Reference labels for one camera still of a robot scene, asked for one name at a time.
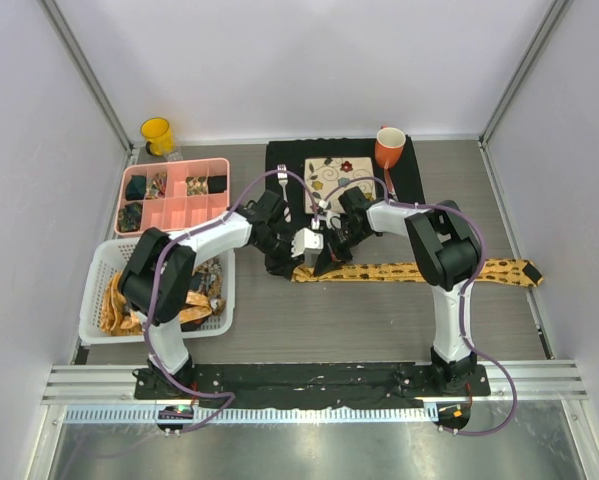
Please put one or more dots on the dark green rolled tie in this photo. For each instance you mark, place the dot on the dark green rolled tie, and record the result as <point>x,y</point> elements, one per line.
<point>135,189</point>

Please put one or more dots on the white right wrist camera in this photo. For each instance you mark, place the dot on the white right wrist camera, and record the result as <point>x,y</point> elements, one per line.
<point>331,217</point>

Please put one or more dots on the dark patterned rolled tie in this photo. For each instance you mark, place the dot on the dark patterned rolled tie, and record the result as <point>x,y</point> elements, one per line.
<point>129,217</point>

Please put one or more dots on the black rolled tie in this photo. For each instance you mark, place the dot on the black rolled tie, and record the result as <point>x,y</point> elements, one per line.
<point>217,184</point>

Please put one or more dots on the yellow beetle print tie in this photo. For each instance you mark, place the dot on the yellow beetle print tie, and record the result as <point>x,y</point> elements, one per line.
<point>515,272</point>

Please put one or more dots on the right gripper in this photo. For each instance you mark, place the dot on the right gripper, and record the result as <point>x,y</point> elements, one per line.
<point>332,256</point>

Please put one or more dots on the pink compartment organizer tray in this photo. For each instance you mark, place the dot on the pink compartment organizer tray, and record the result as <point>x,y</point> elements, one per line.
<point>177,211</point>

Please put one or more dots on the floral square ceramic plate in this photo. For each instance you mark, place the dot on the floral square ceramic plate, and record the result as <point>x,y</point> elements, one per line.
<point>327,178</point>

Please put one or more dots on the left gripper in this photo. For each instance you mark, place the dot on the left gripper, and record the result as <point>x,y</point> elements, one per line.
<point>283,267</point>

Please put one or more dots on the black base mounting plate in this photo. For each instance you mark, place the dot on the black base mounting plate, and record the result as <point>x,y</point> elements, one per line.
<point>318,386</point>

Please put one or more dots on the knife with patterned handle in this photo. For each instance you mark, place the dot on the knife with patterned handle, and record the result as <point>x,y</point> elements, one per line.
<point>390,185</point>

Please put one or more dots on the orange patterned tie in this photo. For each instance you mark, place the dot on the orange patterned tie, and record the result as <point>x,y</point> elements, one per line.
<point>117,319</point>

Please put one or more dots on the beige patterned rolled tie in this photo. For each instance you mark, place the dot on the beige patterned rolled tie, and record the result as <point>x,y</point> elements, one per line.
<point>196,185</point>

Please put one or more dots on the clear plastic cup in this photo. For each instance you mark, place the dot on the clear plastic cup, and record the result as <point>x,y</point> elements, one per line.
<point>172,154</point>

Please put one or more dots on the yellow mug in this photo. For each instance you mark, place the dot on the yellow mug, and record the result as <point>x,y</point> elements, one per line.
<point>159,136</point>

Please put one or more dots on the colourful rolled tie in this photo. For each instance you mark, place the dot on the colourful rolled tie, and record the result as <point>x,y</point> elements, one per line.
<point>156,186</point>

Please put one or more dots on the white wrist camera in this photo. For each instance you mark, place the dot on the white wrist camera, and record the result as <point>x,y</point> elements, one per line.
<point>331,217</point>
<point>306,242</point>

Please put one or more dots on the brown white patterned tie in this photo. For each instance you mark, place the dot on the brown white patterned tie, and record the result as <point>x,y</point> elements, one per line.
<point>206,287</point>

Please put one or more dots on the silver fork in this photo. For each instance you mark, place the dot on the silver fork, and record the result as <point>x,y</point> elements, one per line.
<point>282,176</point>

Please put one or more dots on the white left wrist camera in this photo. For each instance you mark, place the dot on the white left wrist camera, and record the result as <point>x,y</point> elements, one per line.
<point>306,242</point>

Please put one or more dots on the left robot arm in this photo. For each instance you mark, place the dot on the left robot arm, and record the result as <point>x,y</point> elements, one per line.
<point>157,278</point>

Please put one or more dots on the white perforated plastic basket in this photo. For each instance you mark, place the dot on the white perforated plastic basket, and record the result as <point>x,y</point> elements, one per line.
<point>110,258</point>

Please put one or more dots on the orange mug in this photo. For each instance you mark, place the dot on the orange mug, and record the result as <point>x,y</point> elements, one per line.
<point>389,145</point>

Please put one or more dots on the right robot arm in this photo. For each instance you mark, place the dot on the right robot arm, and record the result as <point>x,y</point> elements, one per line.
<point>447,255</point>

